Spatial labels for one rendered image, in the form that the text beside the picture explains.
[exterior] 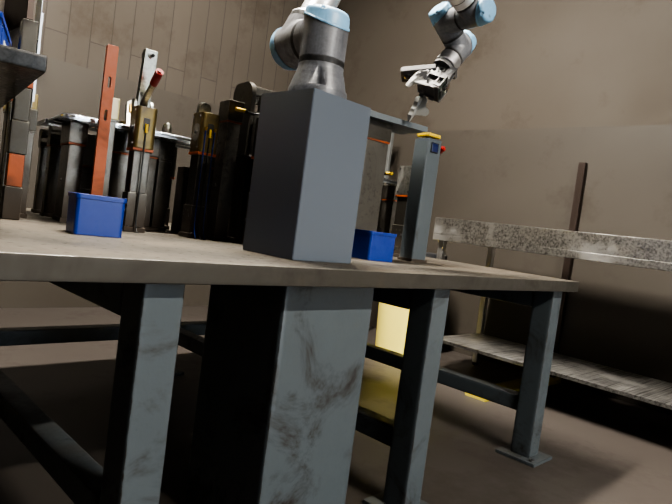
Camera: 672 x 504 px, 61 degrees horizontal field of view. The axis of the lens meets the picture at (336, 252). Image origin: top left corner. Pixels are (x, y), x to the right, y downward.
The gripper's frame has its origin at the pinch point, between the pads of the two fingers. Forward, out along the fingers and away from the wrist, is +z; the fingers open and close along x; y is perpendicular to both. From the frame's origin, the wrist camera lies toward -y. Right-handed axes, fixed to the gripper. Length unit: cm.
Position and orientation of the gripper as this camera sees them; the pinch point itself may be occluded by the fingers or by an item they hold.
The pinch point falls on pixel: (404, 104)
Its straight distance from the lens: 185.5
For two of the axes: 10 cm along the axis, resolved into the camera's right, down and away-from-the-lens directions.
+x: 1.5, 5.1, 8.5
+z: -5.9, 7.3, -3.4
